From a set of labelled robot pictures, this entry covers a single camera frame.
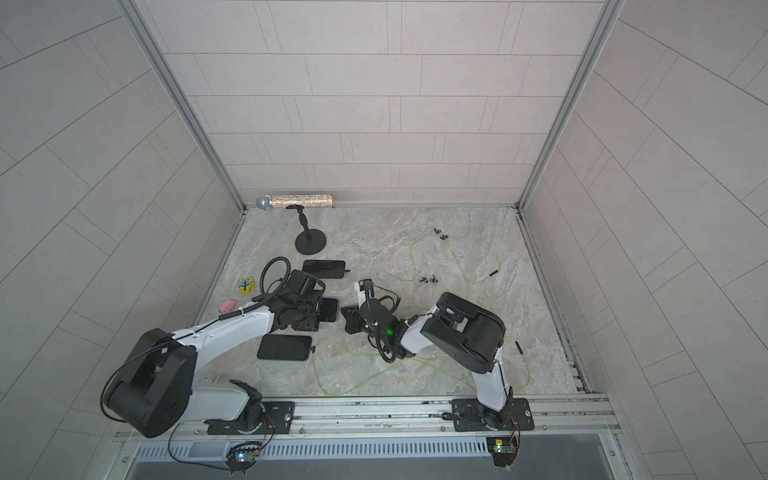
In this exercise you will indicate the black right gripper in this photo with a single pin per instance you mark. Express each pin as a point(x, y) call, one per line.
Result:
point(352, 320)

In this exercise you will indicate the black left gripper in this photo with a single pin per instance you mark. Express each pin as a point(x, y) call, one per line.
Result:
point(313, 324)

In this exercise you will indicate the blue-edged smartphone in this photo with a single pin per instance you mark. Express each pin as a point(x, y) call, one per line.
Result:
point(328, 311)
point(285, 347)

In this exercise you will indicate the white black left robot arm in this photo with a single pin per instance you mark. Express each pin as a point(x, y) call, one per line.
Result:
point(155, 388)

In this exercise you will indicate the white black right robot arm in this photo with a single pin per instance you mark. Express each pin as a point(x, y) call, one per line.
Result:
point(467, 333)

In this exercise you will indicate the far black smartphone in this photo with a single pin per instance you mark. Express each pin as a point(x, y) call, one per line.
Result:
point(325, 269)

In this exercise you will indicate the yellow tree eraser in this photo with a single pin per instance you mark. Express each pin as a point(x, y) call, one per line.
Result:
point(246, 285)

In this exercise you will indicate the black round microphone stand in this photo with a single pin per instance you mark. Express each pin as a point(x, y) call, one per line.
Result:
point(309, 241)

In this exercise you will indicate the pink eraser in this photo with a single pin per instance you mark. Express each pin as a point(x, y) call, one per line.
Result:
point(227, 306)

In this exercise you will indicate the glitter handheld microphone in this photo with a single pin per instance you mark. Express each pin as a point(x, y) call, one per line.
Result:
point(266, 202)

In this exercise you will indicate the left controller board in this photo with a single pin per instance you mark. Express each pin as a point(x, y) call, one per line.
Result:
point(240, 458)

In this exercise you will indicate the controller board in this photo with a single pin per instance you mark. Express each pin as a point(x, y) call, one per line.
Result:
point(503, 450)
point(240, 458)

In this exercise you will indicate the right controller board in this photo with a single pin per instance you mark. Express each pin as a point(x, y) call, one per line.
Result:
point(503, 450)

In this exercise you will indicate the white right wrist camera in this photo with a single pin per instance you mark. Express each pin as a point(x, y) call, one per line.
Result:
point(365, 290)

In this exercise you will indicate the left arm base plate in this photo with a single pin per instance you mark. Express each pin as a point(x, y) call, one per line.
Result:
point(271, 417)

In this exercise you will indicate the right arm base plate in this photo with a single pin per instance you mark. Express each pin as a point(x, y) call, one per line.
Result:
point(468, 415)

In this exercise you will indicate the aluminium front rail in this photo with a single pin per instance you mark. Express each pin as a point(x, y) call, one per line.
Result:
point(326, 417)

